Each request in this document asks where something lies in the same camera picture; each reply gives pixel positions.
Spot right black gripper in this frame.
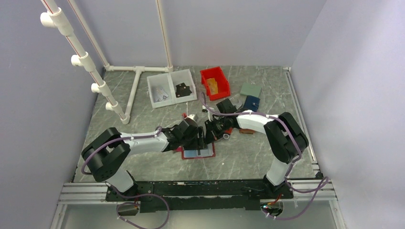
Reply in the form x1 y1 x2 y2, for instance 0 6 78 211
204 116 229 145

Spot red card holder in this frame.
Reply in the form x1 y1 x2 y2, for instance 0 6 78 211
174 143 215 160

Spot black credit card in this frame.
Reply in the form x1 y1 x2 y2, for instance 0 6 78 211
176 83 190 93

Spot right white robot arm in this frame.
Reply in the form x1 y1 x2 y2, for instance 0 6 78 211
200 95 309 198

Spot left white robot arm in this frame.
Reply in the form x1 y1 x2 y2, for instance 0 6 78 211
81 118 204 200

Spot brown card holder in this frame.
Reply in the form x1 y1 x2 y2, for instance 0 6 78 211
239 129 255 135

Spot orange card in bin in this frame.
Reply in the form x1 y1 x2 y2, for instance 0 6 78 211
206 78 218 95

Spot blue card holder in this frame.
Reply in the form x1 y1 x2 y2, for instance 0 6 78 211
243 95 260 112

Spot cards in white tray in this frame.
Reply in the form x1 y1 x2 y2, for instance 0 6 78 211
152 86 169 103

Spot green card holder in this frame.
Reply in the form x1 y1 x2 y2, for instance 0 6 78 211
240 83 262 97

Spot red plastic bin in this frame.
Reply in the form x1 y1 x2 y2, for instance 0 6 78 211
200 66 231 101

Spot white divided tray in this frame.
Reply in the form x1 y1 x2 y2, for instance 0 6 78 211
147 69 197 109

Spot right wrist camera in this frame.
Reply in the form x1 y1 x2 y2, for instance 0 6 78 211
202 106 212 121

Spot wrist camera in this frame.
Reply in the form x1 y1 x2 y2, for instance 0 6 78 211
182 113 198 123
202 106 212 121

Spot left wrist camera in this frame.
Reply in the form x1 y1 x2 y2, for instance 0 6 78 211
182 113 198 123

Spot red handled adjustable wrench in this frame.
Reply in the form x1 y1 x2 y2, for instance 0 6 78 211
223 99 243 140

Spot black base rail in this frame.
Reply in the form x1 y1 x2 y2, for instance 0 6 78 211
106 179 294 213

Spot white pvc pipe frame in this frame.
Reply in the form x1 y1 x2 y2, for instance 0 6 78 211
40 0 173 125

